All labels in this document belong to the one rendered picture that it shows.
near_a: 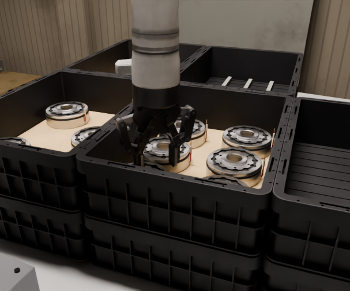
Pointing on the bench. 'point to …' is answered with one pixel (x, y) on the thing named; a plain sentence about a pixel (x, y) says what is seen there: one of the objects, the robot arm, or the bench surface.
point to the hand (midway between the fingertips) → (157, 160)
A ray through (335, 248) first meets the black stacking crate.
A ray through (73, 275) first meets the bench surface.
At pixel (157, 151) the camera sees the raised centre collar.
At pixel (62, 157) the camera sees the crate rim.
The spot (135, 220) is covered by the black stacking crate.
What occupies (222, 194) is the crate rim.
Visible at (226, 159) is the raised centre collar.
